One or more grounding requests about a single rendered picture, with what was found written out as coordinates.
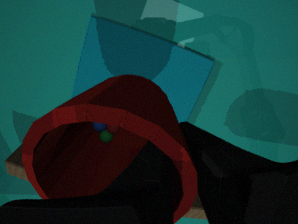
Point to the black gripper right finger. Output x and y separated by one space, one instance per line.
237 187

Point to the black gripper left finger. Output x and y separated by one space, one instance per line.
142 194

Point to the green marble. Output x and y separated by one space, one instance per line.
105 136

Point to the dark red cup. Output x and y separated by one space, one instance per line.
64 157

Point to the blue marble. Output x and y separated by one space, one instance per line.
99 127

